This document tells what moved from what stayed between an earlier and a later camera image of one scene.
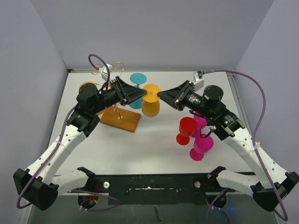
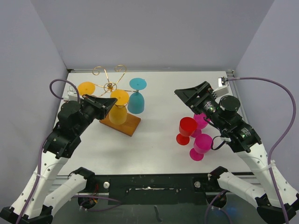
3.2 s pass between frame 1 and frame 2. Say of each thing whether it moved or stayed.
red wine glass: stayed
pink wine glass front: stayed
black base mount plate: stayed
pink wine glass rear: stayed
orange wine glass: moved
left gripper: moved
